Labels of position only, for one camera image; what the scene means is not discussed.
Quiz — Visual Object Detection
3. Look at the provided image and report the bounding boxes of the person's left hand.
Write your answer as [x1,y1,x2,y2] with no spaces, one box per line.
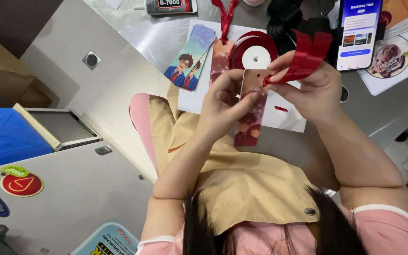
[197,68,261,143]

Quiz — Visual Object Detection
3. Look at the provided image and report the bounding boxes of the person's right hand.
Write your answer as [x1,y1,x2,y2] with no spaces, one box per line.
[265,50,345,125]

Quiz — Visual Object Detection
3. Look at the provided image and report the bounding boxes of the blue illustrated bookmark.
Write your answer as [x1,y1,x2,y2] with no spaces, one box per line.
[164,24,217,88]
[183,58,204,91]

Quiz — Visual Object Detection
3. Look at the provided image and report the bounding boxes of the pink shirt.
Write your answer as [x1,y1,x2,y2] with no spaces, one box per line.
[129,93,408,255]

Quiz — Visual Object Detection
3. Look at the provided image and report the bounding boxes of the red ribbon spool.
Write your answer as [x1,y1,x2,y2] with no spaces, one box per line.
[229,31,279,71]

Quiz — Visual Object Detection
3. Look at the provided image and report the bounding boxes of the white paper sheet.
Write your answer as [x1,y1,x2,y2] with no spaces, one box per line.
[177,19,307,134]

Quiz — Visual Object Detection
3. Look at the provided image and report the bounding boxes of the orange printed flyer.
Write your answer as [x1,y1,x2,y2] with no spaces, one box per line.
[380,0,408,30]

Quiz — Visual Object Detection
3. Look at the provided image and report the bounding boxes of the red satin ribbon strip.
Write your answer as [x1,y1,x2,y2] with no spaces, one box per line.
[263,30,333,87]

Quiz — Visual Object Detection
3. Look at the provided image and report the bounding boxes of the red illustrated bookmark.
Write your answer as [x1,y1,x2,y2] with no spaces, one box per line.
[234,69,271,147]

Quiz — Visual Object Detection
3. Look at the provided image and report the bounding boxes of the black smartphone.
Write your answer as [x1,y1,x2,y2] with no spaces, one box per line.
[335,0,384,72]

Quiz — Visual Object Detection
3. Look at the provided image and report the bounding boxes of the red bookmark with ribbon tassel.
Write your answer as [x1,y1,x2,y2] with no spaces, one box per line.
[209,0,241,88]

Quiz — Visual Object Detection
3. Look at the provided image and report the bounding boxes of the dark red pen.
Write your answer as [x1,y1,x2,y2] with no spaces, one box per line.
[395,121,408,143]

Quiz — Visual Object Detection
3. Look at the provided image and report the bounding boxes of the blue plastic lid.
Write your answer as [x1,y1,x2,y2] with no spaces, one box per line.
[0,107,54,172]

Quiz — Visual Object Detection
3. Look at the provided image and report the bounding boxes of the light blue cooling pad pack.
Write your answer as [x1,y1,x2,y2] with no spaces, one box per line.
[70,221,150,255]

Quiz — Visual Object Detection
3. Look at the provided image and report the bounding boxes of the black phone stand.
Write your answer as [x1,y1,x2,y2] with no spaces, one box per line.
[266,0,339,57]

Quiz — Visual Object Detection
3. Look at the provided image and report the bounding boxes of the beige apron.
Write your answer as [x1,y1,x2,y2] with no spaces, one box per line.
[149,82,321,237]

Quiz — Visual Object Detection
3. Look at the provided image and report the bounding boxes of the clear glue tube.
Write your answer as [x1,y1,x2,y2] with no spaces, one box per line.
[133,0,198,16]

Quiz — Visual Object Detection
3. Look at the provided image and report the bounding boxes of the grey appliance top with stickers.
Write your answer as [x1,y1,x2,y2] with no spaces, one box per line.
[0,141,155,255]

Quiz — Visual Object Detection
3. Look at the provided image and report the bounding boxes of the brown cardboard box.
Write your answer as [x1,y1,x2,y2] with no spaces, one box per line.
[0,30,53,109]

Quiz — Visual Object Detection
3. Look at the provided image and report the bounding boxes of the steel bin with cream rim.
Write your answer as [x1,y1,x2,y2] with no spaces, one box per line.
[13,103,103,152]

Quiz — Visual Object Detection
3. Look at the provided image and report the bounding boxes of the metal floor drain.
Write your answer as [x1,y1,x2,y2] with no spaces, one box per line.
[82,50,102,71]

